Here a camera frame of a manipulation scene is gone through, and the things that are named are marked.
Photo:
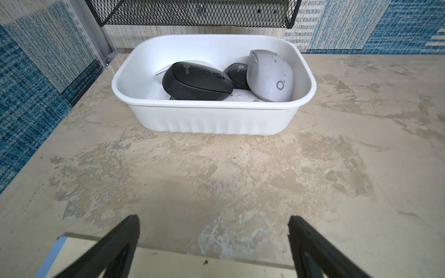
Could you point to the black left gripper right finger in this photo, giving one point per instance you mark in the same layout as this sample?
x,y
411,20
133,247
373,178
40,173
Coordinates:
x,y
315,257

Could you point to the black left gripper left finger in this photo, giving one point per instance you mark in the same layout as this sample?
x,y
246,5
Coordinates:
x,y
111,257

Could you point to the white plastic storage box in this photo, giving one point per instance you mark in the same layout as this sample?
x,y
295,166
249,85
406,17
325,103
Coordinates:
x,y
138,84

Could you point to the grey speckled mouse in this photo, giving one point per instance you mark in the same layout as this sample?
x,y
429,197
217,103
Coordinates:
x,y
269,76

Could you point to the black wireless mouse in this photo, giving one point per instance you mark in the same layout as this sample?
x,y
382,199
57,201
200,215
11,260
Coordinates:
x,y
191,81

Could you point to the small black mouse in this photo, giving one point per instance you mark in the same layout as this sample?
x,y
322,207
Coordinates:
x,y
237,73

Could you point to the cream booklet with blue edge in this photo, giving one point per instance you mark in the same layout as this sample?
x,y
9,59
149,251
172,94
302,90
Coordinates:
x,y
149,263

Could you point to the black mesh shelf rack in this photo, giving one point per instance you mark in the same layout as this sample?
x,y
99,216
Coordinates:
x,y
196,13

